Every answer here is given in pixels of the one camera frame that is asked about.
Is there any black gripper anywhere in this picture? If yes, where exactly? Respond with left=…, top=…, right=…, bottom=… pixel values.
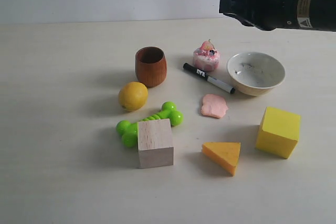
left=219, top=0, right=298, bottom=31

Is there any pink toy slice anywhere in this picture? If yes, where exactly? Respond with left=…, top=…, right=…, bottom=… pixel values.
left=201, top=94, right=228, bottom=119

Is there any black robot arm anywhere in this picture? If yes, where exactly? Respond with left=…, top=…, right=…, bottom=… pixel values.
left=219, top=0, right=335, bottom=32

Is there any white ceramic bowl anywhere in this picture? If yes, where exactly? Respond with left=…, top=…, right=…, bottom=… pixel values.
left=226, top=51, right=286, bottom=97

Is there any pink cake toy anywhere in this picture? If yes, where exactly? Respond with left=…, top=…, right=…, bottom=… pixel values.
left=193, top=39, right=221, bottom=72

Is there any black white marker pen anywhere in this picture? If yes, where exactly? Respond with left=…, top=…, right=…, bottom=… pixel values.
left=183, top=63, right=235, bottom=94

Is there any yellow cube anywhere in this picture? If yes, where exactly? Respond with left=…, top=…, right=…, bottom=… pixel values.
left=255, top=106, right=301, bottom=159

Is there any brown wooden cup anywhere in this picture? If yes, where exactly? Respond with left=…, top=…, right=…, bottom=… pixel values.
left=135, top=46, right=167, bottom=88

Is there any orange cheese wedge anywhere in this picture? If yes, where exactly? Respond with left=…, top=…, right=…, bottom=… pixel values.
left=202, top=142, right=241, bottom=176

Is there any yellow lemon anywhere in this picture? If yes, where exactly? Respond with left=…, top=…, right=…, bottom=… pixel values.
left=118, top=82, right=148, bottom=112

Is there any light wooden cube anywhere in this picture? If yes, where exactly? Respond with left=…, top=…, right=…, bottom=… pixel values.
left=138, top=119, right=174, bottom=169

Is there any green plastic bone toy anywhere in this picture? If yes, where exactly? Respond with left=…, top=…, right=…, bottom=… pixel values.
left=115, top=101, right=184, bottom=147

